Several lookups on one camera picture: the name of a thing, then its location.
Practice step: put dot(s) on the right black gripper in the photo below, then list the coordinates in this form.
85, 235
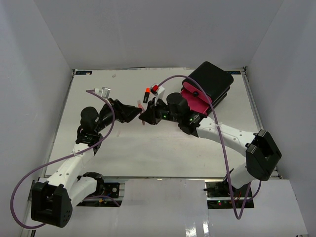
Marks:
150, 115

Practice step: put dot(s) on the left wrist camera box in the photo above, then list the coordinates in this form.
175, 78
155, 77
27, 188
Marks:
103, 92

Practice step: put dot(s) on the black pink drawer organizer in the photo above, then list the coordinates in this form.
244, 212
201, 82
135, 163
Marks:
215, 84

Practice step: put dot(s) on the orange cap black highlighter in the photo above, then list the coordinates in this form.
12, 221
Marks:
146, 95

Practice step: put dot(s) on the dark blue table label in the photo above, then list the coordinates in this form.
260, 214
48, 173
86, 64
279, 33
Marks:
83, 72

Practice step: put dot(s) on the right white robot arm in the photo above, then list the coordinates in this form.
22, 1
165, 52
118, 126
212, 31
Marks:
259, 149

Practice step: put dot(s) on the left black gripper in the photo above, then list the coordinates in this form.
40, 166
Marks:
125, 113

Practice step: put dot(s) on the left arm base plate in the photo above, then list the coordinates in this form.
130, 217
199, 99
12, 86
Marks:
108, 190

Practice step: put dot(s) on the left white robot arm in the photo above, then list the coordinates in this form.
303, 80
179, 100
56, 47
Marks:
53, 200

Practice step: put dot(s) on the right dark table label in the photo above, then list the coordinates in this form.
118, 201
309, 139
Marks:
234, 72

